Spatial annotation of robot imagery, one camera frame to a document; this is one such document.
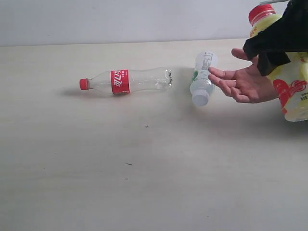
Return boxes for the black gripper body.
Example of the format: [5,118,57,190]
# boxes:
[243,0,308,76]

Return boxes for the yellow drink bottle red cap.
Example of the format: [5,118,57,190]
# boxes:
[248,3,308,122]

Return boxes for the clear cola bottle red label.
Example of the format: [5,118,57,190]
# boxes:
[79,67,173,95]

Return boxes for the small white-capped clear bottle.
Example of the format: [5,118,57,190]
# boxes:
[190,51,218,107]

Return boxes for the person's open bare hand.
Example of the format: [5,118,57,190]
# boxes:
[208,57,278,103]

